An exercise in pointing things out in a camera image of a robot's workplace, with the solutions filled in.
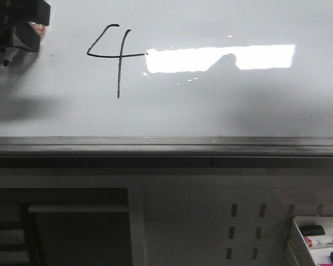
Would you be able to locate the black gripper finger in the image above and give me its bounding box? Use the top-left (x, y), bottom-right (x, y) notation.
top-left (12, 22), bottom-right (41, 53)
top-left (0, 0), bottom-right (51, 27)

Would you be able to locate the white black-tipped whiteboard marker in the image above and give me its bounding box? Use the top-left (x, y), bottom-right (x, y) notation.
top-left (3, 21), bottom-right (47, 67)

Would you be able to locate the white glossy whiteboard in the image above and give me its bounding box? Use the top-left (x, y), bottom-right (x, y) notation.
top-left (0, 1), bottom-right (333, 137)

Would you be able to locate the grey whiteboard marker tray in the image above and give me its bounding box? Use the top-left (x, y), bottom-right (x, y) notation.
top-left (0, 136), bottom-right (333, 168)

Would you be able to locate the white shelf board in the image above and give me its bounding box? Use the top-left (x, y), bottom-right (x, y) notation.
top-left (28, 205), bottom-right (128, 213)

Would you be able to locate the white slotted pegboard panel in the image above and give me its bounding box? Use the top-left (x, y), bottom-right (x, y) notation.
top-left (128, 176), bottom-right (333, 265)

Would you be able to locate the red capped white marker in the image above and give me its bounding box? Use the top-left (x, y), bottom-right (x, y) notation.
top-left (304, 235), bottom-right (333, 249)

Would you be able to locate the white plastic storage bin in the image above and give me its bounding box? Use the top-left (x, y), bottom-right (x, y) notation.
top-left (286, 216), bottom-right (333, 265)

